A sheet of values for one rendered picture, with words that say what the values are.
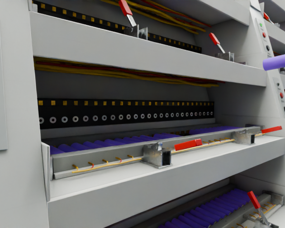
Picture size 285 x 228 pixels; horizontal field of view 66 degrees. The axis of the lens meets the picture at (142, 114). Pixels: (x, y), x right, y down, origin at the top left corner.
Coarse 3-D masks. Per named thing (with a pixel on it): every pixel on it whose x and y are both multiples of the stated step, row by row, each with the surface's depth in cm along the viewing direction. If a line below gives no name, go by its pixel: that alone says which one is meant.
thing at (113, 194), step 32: (64, 128) 39; (96, 128) 43; (128, 128) 48; (192, 160) 34; (224, 160) 38; (256, 160) 47; (64, 192) 21; (96, 192) 22; (128, 192) 25; (160, 192) 28; (64, 224) 20; (96, 224) 23
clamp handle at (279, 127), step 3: (276, 126) 43; (279, 126) 43; (246, 129) 48; (264, 129) 45; (267, 129) 44; (270, 129) 44; (273, 129) 43; (276, 129) 43; (279, 129) 43; (246, 132) 48; (258, 132) 46; (261, 132) 45; (264, 132) 45; (267, 132) 44
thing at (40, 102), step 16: (48, 112) 38; (64, 112) 40; (80, 112) 42; (96, 112) 44; (112, 112) 46; (128, 112) 49; (144, 112) 52; (160, 112) 55; (176, 112) 59; (192, 112) 64
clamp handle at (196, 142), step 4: (192, 140) 26; (196, 140) 26; (200, 140) 26; (160, 144) 31; (176, 144) 28; (180, 144) 27; (184, 144) 27; (188, 144) 26; (192, 144) 26; (196, 144) 25; (200, 144) 26; (160, 148) 31; (168, 148) 29; (172, 148) 28; (176, 148) 28; (180, 148) 27; (184, 148) 27
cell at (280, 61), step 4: (280, 56) 32; (284, 56) 31; (264, 60) 34; (268, 60) 33; (272, 60) 32; (276, 60) 32; (280, 60) 32; (284, 60) 31; (264, 64) 33; (268, 64) 33; (272, 64) 32; (276, 64) 32; (280, 64) 32; (284, 64) 32; (264, 68) 34; (268, 68) 33; (272, 68) 33; (276, 68) 33
